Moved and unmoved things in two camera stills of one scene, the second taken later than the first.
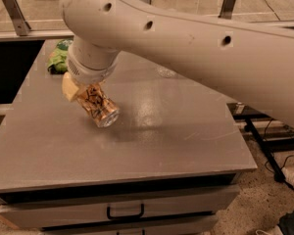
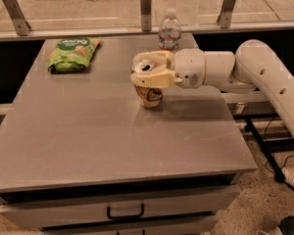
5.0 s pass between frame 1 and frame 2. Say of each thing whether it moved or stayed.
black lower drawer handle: stayed
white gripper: moved
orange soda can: moved
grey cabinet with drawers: stayed
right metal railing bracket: stayed
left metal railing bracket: stayed
